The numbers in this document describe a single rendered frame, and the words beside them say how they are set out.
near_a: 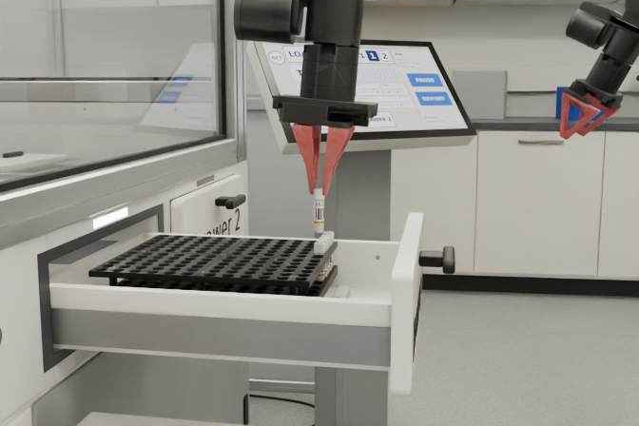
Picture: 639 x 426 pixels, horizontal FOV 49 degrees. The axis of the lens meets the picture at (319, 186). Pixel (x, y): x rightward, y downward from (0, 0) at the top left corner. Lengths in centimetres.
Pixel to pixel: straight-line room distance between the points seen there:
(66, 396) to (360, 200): 112
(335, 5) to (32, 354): 43
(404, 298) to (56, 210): 34
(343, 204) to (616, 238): 235
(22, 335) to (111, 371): 19
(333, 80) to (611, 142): 316
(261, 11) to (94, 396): 44
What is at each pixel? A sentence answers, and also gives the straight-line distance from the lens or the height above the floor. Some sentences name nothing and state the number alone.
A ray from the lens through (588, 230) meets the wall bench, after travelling 384.
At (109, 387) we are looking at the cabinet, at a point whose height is 75.
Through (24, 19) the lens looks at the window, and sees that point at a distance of 71.
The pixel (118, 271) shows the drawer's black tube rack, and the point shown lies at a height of 90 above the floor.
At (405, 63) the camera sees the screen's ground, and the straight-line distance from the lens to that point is 184.
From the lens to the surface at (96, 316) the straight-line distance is 70.
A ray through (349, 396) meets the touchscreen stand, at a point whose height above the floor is 30.
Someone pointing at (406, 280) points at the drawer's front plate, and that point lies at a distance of 60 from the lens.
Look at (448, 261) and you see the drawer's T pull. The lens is 70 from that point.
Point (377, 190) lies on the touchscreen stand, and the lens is 177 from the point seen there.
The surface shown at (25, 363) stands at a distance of 70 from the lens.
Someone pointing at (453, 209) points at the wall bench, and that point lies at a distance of 372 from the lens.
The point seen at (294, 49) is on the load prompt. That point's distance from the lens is 171.
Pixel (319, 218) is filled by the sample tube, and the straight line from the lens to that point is 74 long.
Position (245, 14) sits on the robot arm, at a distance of 72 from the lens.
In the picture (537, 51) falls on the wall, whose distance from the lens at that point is 443.
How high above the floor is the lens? 108
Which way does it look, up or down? 8 degrees down
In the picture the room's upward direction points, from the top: straight up
